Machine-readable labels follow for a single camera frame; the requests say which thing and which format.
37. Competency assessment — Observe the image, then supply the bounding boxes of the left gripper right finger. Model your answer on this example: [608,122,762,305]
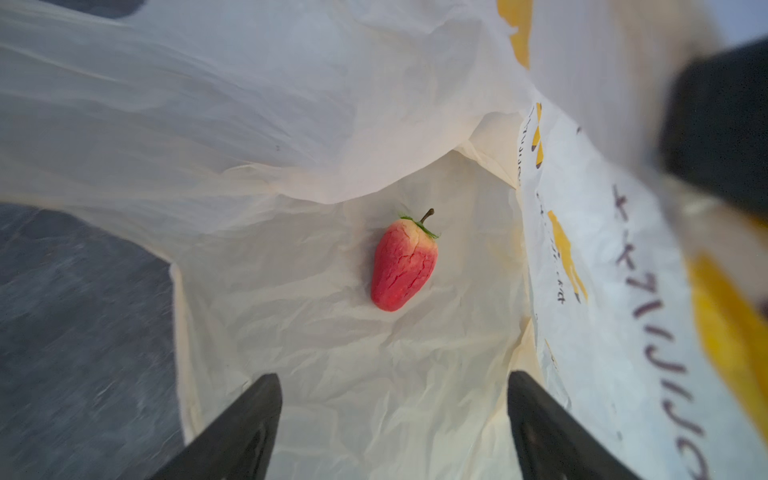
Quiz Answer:
[507,371,638,480]

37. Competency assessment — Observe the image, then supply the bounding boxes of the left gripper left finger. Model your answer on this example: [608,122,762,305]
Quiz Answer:
[150,373,282,480]

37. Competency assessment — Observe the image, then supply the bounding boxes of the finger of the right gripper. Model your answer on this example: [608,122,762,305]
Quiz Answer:
[659,38,767,219]

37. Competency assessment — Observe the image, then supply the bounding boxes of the red strawberry large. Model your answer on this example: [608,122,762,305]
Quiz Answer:
[370,208,438,312]

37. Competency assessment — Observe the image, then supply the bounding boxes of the banana print plastic bag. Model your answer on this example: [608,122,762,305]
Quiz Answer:
[1,1,767,479]

